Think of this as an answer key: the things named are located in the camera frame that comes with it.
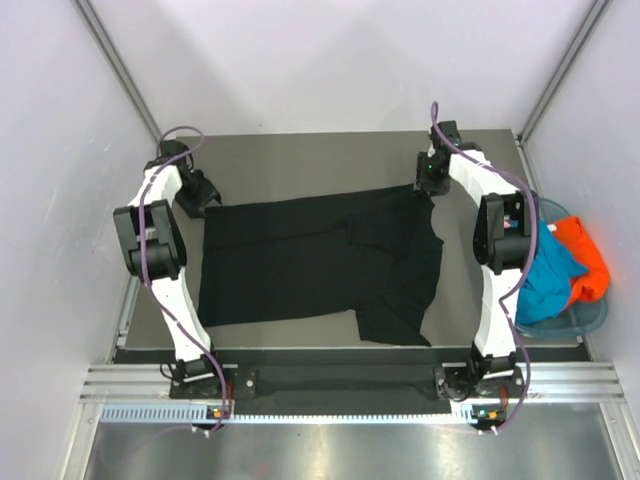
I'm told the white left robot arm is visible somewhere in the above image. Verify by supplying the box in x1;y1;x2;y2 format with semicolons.
113;161;227;397

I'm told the orange t shirt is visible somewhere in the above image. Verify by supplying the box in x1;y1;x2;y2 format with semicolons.
553;216;610;306

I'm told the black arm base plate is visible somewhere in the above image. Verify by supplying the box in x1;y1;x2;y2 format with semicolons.
168;348;527;416

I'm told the slotted grey cable duct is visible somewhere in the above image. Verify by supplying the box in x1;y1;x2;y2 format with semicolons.
99;402;506;425

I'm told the teal laundry basket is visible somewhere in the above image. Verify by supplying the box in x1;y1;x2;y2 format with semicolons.
516;199;608;339

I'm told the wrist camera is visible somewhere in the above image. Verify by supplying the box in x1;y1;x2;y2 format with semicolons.
429;120;461;151
156;139;193;168

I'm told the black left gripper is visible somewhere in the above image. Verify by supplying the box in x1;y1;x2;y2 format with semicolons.
174;167;221;219

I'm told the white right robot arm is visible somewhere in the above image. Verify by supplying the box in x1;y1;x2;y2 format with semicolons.
414;145;537;396

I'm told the aluminium frame rail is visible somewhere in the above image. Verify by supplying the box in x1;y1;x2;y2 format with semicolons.
81;362;624;403

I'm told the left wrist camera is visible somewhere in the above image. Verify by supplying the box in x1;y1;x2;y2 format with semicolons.
156;139;193;168

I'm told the black t shirt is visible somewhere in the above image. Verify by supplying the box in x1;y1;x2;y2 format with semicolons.
198;184;443;346

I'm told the blue t shirt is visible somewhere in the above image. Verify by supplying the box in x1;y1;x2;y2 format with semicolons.
515;221;587;325

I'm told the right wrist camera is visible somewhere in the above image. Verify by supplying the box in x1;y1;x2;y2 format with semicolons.
429;120;461;151

